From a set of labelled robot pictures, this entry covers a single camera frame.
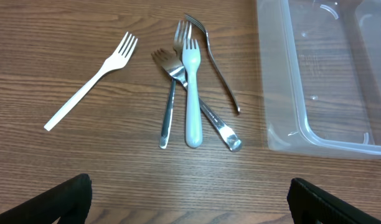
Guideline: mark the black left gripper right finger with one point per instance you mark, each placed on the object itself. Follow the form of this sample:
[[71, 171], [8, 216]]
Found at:
[[311, 204]]

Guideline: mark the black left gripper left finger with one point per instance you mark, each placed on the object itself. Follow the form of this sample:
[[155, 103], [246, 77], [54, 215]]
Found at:
[[68, 202]]

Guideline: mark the white plastic fork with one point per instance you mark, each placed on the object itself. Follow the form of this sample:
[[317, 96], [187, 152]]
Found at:
[[118, 60]]

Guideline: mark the light blue plastic fork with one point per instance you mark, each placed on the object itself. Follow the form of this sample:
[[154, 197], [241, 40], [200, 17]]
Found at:
[[191, 61]]

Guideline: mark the left clear plastic container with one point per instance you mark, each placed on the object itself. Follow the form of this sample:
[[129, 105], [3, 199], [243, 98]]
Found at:
[[320, 94]]

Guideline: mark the clear plastic container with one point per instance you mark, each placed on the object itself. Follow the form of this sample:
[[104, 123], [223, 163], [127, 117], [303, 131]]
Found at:
[[368, 15], [320, 94]]

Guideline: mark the right clear plastic container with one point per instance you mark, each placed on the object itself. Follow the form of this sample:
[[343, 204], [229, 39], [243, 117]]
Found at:
[[368, 15]]

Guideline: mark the thin curved metal fork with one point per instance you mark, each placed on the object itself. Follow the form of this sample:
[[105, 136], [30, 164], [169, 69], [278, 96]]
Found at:
[[223, 81]]

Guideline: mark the broad metal fork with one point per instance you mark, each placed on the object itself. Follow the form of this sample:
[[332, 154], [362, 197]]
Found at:
[[228, 135]]

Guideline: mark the metal fork under blue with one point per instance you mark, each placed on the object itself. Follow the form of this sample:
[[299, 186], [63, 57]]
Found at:
[[183, 33]]

